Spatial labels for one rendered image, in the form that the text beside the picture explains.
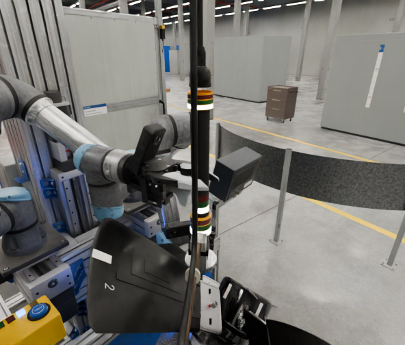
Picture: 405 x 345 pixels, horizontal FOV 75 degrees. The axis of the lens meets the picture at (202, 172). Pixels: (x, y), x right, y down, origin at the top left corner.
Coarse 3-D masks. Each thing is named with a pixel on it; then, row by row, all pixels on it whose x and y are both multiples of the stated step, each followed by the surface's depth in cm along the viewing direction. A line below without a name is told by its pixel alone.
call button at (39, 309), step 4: (40, 304) 72; (44, 304) 73; (32, 308) 71; (36, 308) 71; (40, 308) 71; (44, 308) 71; (32, 312) 70; (36, 312) 70; (40, 312) 70; (44, 312) 71; (32, 316) 69; (36, 316) 70; (40, 316) 70
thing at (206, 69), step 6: (198, 48) 41; (204, 48) 41; (198, 54) 41; (204, 54) 41; (198, 60) 41; (204, 60) 42; (198, 66) 41; (204, 66) 42; (198, 72) 41; (204, 72) 41; (210, 72) 42; (198, 78) 42; (204, 78) 42; (210, 78) 43; (198, 84) 42; (204, 84) 42; (210, 84) 43
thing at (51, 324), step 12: (36, 300) 75; (48, 300) 75; (48, 312) 71; (12, 324) 68; (24, 324) 68; (36, 324) 68; (48, 324) 69; (60, 324) 72; (0, 336) 65; (12, 336) 65; (24, 336) 65; (36, 336) 67; (48, 336) 70; (60, 336) 73
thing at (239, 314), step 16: (224, 288) 57; (240, 288) 55; (224, 304) 54; (240, 304) 53; (256, 304) 53; (224, 320) 53; (240, 320) 52; (208, 336) 52; (224, 336) 53; (240, 336) 53
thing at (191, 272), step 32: (192, 0) 31; (192, 32) 32; (192, 64) 34; (192, 96) 35; (192, 128) 37; (192, 160) 39; (192, 192) 41; (192, 224) 43; (192, 256) 43; (192, 288) 39
